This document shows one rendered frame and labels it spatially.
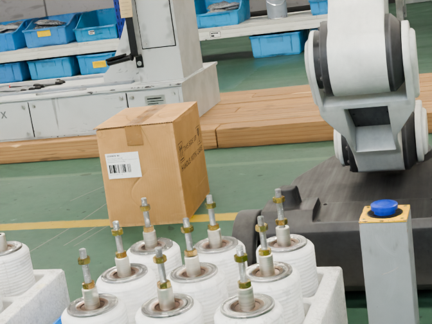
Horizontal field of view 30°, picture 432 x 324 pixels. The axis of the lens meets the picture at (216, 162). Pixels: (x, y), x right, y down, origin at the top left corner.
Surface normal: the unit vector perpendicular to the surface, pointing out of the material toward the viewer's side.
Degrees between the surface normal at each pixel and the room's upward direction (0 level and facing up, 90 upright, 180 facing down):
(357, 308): 0
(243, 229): 37
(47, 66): 93
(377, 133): 60
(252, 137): 90
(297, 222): 46
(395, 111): 130
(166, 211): 89
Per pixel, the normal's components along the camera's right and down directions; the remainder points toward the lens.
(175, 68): -0.26, 0.26
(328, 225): -0.28, -0.47
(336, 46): -0.29, -0.15
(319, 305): -0.14, -0.96
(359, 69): -0.22, 0.51
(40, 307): 0.95, -0.06
